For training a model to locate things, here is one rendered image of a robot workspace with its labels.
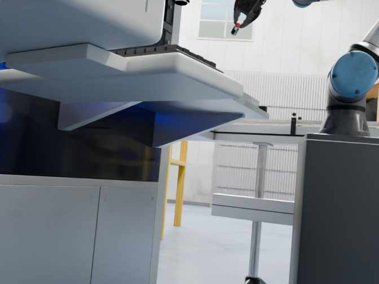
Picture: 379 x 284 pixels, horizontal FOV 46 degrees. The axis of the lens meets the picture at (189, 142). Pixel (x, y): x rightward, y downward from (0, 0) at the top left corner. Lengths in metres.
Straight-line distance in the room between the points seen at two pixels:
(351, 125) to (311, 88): 8.37
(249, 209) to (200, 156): 7.28
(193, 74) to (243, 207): 1.79
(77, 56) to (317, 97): 9.20
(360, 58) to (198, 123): 0.59
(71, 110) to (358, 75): 0.77
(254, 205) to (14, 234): 1.46
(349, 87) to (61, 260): 0.92
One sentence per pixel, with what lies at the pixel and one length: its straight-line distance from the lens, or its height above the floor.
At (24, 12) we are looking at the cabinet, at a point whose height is 0.80.
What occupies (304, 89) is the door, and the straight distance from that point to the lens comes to 9.72.
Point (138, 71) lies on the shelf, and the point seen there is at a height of 0.78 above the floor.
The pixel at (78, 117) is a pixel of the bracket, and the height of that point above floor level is 0.76.
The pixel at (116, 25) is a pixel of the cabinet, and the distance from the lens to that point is 0.53.
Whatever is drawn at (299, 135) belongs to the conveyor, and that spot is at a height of 0.89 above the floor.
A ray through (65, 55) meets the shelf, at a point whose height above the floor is 0.79.
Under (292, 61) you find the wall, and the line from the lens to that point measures 9.90.
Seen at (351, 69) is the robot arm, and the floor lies 0.96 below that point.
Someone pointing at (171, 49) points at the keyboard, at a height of 0.82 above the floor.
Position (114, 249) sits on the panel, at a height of 0.38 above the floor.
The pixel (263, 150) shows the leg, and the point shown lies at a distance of 2.38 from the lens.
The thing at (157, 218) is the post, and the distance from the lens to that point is 1.72.
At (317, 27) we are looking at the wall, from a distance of 10.16.
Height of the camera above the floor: 0.64
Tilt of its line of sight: 4 degrees up
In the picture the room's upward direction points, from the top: 5 degrees clockwise
